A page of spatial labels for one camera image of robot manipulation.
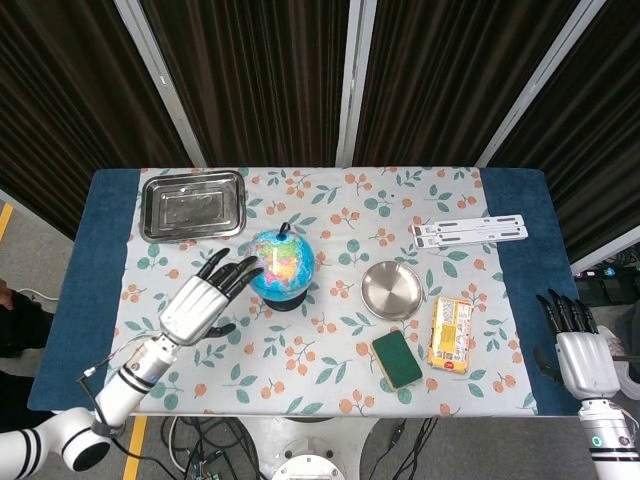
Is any white aluminium frame post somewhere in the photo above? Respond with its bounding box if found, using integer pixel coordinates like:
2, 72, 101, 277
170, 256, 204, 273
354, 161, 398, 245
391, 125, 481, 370
113, 0, 208, 169
335, 0, 378, 169
477, 0, 609, 167

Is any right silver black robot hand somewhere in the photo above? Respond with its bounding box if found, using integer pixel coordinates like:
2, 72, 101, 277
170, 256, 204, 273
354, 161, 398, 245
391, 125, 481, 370
533, 288, 621, 401

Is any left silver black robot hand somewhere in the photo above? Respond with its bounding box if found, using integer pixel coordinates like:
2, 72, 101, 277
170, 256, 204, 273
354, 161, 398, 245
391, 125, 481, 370
158, 247, 266, 347

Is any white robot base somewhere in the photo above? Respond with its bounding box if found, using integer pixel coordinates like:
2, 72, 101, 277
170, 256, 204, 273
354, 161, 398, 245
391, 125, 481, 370
239, 417, 381, 480

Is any blue table cover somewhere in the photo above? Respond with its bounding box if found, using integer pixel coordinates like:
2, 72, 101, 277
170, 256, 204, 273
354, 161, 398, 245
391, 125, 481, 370
27, 167, 584, 417

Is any dark brown curtain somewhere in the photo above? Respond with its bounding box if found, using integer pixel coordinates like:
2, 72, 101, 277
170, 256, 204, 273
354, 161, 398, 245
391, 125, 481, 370
0, 0, 640, 261

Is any round stainless steel plate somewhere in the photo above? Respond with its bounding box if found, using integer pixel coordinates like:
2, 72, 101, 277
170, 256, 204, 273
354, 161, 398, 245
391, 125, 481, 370
360, 260, 426, 322

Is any rectangular stainless steel tray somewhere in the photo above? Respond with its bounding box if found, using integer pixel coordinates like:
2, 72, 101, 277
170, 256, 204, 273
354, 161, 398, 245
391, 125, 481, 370
138, 170, 247, 243

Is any floral print tablecloth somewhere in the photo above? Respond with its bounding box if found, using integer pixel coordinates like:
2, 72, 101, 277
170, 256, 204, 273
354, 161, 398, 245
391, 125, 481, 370
99, 167, 540, 417

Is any green yellow scrubbing sponge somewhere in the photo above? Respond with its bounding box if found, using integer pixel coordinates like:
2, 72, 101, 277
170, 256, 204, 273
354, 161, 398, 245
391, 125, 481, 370
371, 330, 425, 391

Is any small blue desk globe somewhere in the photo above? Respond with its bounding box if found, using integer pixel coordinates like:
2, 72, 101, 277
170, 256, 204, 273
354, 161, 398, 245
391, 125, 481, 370
245, 222, 316, 313

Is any white folding laptop stand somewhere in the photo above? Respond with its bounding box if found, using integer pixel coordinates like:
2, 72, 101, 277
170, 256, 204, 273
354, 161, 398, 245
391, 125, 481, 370
411, 213, 529, 250

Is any black cable bundle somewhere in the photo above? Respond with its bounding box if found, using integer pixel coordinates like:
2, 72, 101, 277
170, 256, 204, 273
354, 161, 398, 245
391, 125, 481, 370
159, 417, 274, 480

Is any yellow snack packet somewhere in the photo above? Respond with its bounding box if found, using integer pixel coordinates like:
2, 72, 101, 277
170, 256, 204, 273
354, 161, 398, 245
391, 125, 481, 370
427, 295, 475, 374

